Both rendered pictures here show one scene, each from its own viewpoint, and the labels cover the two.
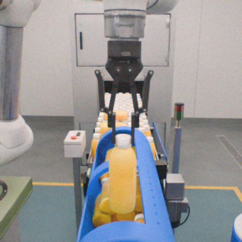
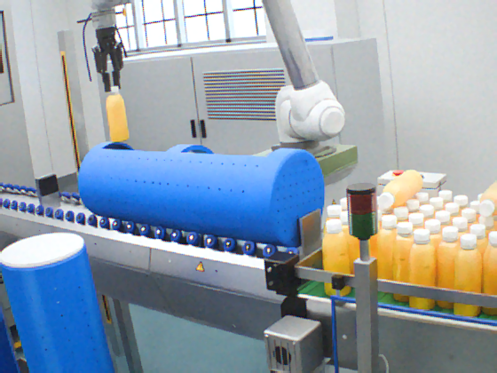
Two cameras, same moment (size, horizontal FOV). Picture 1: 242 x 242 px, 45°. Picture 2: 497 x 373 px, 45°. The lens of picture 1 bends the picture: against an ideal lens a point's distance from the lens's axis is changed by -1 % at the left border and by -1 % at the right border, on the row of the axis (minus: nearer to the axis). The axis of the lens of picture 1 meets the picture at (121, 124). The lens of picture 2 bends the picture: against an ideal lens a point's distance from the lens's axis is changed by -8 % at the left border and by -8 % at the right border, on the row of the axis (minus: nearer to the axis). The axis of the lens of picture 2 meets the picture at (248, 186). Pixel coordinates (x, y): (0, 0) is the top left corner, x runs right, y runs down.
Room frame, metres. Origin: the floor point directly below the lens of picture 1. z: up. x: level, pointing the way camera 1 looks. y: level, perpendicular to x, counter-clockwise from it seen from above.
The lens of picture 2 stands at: (2.46, -1.48, 1.61)
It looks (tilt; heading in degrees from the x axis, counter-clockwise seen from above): 15 degrees down; 130
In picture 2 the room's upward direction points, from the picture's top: 7 degrees counter-clockwise
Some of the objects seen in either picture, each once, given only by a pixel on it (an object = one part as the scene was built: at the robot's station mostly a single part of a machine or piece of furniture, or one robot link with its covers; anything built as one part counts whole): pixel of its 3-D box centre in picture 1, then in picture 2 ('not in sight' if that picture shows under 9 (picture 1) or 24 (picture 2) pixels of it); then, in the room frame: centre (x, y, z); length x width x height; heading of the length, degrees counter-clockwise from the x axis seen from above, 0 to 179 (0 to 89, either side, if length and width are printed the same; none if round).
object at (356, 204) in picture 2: (179, 107); (361, 200); (1.84, -0.37, 1.23); 0.06 x 0.06 x 0.04
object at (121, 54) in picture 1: (123, 61); (106, 39); (0.67, -0.01, 1.62); 0.08 x 0.07 x 0.09; 90
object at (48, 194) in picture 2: not in sight; (49, 192); (0.12, -0.01, 1.00); 0.10 x 0.04 x 0.15; 90
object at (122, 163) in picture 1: (122, 176); (116, 115); (0.67, 0.00, 1.33); 0.07 x 0.07 x 0.18
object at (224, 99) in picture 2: not in sight; (229, 153); (-0.39, 1.81, 0.72); 2.15 x 0.54 x 1.45; 177
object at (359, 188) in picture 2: (178, 115); (363, 224); (1.84, -0.37, 1.18); 0.06 x 0.06 x 0.16
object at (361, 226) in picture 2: (178, 114); (363, 221); (1.84, -0.37, 1.18); 0.06 x 0.06 x 0.05
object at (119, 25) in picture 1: (124, 26); (104, 19); (0.67, -0.01, 1.69); 0.09 x 0.09 x 0.06
